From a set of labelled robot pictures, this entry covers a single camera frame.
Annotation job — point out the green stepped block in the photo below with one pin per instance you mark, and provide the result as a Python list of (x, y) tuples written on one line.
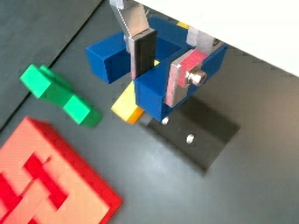
[(48, 86)]

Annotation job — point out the blue U-shaped block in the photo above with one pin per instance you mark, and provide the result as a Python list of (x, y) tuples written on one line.
[(110, 62)]

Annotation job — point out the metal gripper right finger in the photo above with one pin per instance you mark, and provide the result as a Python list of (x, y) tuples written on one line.
[(186, 70)]

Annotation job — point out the red slotted base block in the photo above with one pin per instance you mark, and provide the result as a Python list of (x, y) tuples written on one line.
[(48, 186)]

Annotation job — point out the black angle fixture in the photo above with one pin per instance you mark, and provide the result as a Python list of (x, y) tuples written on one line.
[(195, 131)]

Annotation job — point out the yellow bar block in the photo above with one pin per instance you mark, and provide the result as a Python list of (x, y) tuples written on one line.
[(126, 108)]

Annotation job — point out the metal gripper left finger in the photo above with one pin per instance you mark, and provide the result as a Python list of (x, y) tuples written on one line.
[(139, 35)]

